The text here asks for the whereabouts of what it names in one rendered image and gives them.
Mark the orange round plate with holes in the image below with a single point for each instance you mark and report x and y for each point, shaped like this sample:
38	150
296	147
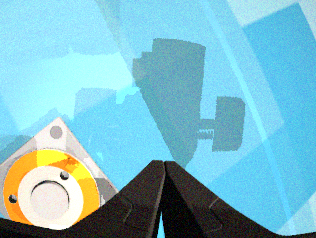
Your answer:
47	164

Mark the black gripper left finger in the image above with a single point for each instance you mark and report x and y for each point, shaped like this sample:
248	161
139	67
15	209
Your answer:
134	212

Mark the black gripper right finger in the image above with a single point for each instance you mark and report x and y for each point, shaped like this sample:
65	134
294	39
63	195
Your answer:
190	210

